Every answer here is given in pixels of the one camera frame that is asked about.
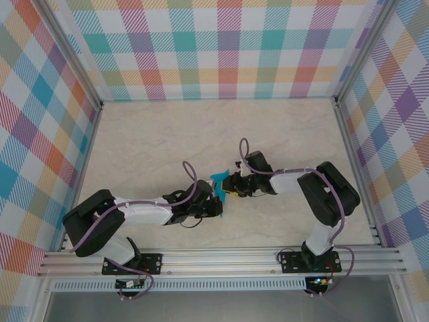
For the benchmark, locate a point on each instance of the blue paper sheet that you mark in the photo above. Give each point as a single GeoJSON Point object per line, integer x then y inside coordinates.
{"type": "Point", "coordinates": [218, 192]}

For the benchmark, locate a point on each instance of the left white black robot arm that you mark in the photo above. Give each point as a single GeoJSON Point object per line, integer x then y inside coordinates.
{"type": "Point", "coordinates": [144, 213]}

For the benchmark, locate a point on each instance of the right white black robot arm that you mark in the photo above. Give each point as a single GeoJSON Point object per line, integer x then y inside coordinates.
{"type": "Point", "coordinates": [321, 239]}

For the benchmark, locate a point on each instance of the grey metal panel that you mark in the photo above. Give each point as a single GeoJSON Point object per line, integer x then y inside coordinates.
{"type": "Point", "coordinates": [218, 307]}

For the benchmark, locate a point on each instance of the black circuit board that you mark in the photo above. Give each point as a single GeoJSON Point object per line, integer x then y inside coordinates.
{"type": "Point", "coordinates": [129, 284]}

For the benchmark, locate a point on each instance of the circuit board with green light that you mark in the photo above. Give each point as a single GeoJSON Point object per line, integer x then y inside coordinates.
{"type": "Point", "coordinates": [320, 281]}

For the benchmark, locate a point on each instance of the wide aluminium mounting rail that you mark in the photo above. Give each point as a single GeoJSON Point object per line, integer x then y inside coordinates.
{"type": "Point", "coordinates": [218, 261]}

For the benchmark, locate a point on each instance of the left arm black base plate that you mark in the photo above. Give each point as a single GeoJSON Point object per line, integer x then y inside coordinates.
{"type": "Point", "coordinates": [152, 263]}

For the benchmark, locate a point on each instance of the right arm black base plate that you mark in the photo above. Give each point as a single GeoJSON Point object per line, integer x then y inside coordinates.
{"type": "Point", "coordinates": [291, 261]}

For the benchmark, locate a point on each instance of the aluminium table side rail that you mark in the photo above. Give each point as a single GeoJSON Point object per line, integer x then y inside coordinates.
{"type": "Point", "coordinates": [81, 177]}
{"type": "Point", "coordinates": [357, 174]}

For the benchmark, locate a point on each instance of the aluminium frame post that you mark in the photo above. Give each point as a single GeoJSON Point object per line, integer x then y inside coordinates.
{"type": "Point", "coordinates": [365, 50]}
{"type": "Point", "coordinates": [73, 57]}

